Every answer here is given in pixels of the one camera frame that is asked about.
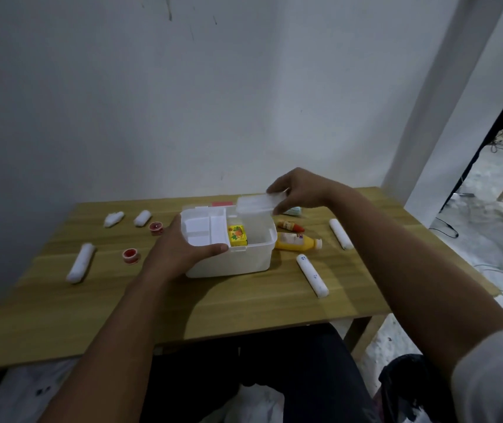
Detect white divided inner tray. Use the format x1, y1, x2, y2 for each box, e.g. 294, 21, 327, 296
181, 209, 229, 248

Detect person's left hand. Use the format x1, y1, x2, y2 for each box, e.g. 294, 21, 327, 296
139, 214, 229, 283

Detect yellow printed carton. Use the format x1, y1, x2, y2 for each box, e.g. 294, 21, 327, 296
227, 224, 249, 248

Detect person's right forearm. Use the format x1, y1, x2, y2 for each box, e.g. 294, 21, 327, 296
327, 186, 503, 384

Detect long white bandage roll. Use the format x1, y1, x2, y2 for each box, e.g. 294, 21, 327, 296
329, 218, 354, 251
65, 242, 97, 285
296, 254, 330, 299

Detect translucent white plastic lid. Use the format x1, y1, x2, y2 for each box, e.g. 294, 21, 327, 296
236, 192, 288, 216

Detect yellow bottle with white cap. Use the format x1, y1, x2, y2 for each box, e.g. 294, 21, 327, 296
274, 232, 324, 253

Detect person's white sleeve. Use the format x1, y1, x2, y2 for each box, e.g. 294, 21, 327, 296
450, 329, 503, 423

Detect person's black trousers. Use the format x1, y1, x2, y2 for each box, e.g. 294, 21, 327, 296
141, 323, 455, 423

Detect wooden table leg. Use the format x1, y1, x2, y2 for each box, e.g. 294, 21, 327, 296
343, 313, 389, 362

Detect person's right hand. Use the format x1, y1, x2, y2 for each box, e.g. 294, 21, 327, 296
266, 168, 345, 215

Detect black floor cable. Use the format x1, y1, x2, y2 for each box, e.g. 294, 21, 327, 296
432, 216, 460, 239

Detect white plastic storage box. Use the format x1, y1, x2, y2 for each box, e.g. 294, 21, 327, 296
180, 205, 278, 279

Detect person's left forearm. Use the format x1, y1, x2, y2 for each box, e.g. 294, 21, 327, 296
38, 269, 177, 423

